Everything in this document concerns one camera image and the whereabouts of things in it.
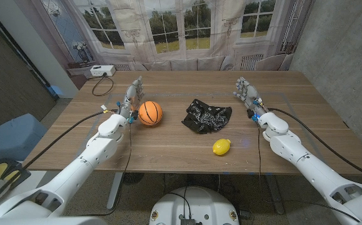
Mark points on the orange toy basketball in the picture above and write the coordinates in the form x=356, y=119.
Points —
x=150, y=113

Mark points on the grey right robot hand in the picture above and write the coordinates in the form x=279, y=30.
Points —
x=251, y=95

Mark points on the black round fan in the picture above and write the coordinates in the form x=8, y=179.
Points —
x=132, y=178

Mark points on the grey table leg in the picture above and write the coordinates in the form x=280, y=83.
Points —
x=275, y=193

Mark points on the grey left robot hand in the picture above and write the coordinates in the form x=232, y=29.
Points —
x=130, y=103

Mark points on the white left shoulder cover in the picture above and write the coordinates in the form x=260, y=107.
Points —
x=43, y=221

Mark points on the white power strip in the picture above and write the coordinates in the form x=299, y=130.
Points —
x=102, y=70

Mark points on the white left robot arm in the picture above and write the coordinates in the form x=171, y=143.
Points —
x=74, y=175

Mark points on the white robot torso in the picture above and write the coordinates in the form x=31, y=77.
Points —
x=199, y=206

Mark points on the yellow toy lemon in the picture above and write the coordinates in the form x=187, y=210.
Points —
x=221, y=147

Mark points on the printed window backdrop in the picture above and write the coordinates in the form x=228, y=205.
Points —
x=168, y=31

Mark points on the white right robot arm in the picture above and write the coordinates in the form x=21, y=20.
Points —
x=309, y=162

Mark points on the white table leg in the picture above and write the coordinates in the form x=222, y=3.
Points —
x=114, y=190

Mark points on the black paisley bandana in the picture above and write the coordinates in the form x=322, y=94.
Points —
x=205, y=118

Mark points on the white floor platform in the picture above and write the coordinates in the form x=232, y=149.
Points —
x=33, y=179

